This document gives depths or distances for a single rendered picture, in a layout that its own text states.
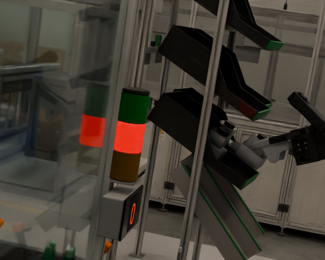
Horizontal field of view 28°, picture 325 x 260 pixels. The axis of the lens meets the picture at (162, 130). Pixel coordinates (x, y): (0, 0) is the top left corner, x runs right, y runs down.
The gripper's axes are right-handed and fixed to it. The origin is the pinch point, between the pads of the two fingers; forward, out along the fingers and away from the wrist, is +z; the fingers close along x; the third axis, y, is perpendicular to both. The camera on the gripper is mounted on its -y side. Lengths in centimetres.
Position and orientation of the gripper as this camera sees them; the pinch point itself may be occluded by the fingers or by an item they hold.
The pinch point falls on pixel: (257, 142)
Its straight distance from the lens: 154.9
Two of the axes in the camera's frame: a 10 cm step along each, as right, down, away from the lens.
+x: 4.1, -0.6, 9.1
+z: -8.8, 2.3, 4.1
